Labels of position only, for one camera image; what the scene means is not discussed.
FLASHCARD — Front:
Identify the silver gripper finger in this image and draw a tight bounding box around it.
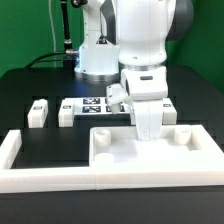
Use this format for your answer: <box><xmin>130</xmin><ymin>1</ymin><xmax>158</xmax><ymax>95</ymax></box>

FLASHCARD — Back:
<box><xmin>149</xmin><ymin>100</ymin><xmax>163</xmax><ymax>140</ymax></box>
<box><xmin>133</xmin><ymin>101</ymin><xmax>150</xmax><ymax>141</ymax></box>

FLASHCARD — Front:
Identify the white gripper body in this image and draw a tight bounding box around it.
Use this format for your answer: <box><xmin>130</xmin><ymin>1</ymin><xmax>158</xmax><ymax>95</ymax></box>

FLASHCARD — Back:
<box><xmin>106</xmin><ymin>68</ymin><xmax>168</xmax><ymax>114</ymax></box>

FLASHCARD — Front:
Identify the white desk top tray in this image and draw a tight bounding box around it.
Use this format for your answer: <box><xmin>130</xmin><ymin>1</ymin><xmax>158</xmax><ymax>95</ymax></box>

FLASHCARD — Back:
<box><xmin>89</xmin><ymin>125</ymin><xmax>216</xmax><ymax>166</ymax></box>

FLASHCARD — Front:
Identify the black tag marker plate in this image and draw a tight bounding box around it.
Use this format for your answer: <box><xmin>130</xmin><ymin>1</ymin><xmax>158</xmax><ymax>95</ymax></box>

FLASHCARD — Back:
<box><xmin>73</xmin><ymin>96</ymin><xmax>132</xmax><ymax>117</ymax></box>

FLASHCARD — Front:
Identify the white U-shaped obstacle fence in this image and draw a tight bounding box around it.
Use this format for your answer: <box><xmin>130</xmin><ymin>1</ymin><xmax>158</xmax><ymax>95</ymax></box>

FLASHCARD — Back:
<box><xmin>0</xmin><ymin>130</ymin><xmax>224</xmax><ymax>193</ymax></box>

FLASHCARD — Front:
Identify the black post with connector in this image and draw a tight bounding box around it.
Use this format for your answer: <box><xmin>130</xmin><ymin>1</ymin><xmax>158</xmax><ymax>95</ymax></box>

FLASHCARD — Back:
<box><xmin>60</xmin><ymin>0</ymin><xmax>77</xmax><ymax>70</ymax></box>

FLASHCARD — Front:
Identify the black cable bundle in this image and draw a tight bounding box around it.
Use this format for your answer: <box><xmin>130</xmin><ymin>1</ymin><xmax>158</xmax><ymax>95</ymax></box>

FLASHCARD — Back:
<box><xmin>24</xmin><ymin>51</ymin><xmax>76</xmax><ymax>69</ymax></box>

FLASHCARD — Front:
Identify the white thin cable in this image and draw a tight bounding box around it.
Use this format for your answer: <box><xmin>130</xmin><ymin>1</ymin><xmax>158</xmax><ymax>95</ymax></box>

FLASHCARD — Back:
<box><xmin>48</xmin><ymin>0</ymin><xmax>58</xmax><ymax>53</ymax></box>

